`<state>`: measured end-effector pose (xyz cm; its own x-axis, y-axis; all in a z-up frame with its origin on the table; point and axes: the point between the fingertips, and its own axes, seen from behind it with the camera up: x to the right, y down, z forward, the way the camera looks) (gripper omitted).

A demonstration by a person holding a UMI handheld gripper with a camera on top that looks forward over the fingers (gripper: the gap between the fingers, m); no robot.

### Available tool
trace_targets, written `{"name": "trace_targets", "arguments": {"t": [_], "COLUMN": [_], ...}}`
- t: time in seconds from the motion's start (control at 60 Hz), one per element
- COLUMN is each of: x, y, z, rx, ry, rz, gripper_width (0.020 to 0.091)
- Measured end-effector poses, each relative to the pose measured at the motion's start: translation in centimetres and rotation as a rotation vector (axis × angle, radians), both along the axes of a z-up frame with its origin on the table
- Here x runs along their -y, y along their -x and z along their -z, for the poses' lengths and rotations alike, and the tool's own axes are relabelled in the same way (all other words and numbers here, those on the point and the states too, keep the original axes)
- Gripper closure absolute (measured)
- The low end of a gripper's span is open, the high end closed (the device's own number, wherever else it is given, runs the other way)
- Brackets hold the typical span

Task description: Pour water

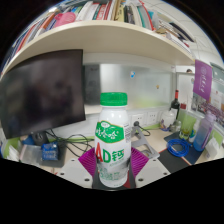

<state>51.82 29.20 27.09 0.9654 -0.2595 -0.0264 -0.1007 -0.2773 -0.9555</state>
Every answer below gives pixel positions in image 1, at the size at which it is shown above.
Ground white jug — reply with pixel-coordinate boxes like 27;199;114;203
159;108;177;132

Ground photo print wall poster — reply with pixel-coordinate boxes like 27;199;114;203
196;63;224;128

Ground blue coiled cable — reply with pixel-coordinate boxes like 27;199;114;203
166;138;193;158

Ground white green-capped drink bottle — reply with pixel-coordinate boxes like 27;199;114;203
94;92;132;188

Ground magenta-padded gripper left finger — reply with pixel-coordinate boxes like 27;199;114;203
57;147;101;190

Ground small blue electronic device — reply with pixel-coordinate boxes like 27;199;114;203
40;142;60;162

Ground dark blue mat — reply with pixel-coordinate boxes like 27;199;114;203
163;130;205;166

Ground white paper notes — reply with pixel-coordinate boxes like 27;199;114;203
204;136;221;158

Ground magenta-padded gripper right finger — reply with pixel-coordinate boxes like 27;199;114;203
128;146;172;189

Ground black desk mat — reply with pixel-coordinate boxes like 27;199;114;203
91;148;194;191

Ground black cables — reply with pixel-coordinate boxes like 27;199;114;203
46;128;98;158

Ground black computer monitor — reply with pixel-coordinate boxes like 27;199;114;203
0;49;87;146

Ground dark wine bottle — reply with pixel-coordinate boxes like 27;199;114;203
170;89;181;120

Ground purple translucent water bottle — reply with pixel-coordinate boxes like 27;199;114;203
193;111;216;153

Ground green translucent cup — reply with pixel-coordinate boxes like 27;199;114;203
179;114;198;140

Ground purple hanging banner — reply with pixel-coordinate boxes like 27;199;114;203
192;59;213;102

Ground white wall socket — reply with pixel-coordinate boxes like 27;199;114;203
130;113;145;127
146;110;159;124

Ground clear plastic box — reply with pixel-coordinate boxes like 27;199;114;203
19;143;43;164

